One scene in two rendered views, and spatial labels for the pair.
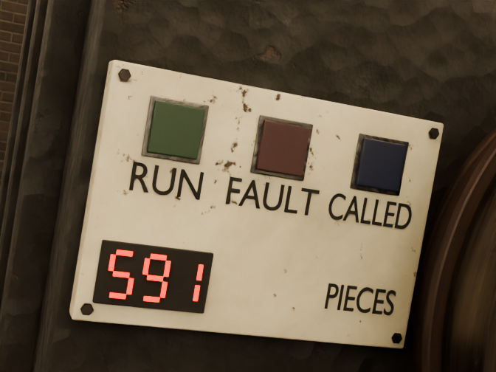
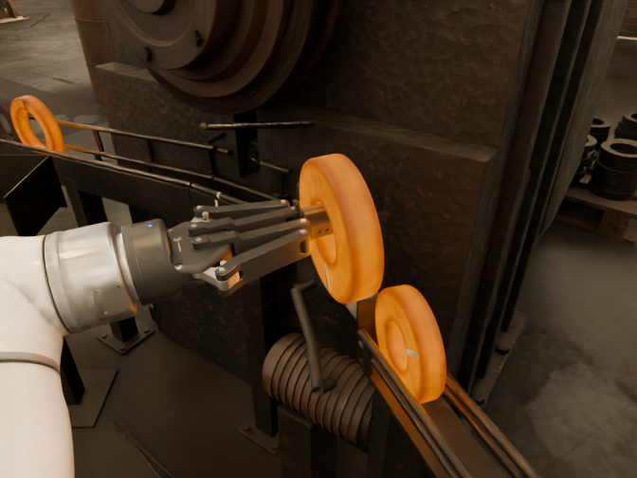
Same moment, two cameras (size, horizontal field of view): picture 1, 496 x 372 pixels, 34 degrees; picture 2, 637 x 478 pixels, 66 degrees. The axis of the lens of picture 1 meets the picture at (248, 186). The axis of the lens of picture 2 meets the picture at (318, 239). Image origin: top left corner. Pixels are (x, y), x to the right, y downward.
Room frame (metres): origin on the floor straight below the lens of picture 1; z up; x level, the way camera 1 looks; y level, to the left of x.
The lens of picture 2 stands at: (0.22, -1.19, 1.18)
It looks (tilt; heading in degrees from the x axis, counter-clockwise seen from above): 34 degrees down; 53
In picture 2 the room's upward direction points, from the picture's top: straight up
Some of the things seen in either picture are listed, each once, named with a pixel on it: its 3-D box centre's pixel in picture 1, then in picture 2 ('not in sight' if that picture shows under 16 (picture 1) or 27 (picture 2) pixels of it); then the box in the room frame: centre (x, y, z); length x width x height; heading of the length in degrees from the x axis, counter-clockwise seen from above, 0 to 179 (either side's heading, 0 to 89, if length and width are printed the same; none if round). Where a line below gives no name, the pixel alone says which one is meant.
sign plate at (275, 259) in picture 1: (266, 214); not in sight; (0.60, -0.02, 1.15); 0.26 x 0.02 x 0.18; 109
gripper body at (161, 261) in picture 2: not in sight; (181, 254); (0.34, -0.82, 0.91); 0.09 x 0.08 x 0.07; 164
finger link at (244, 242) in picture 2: not in sight; (254, 244); (0.40, -0.85, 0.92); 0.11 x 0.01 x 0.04; 163
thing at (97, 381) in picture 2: not in sight; (23, 303); (0.19, 0.00, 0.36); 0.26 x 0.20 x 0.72; 144
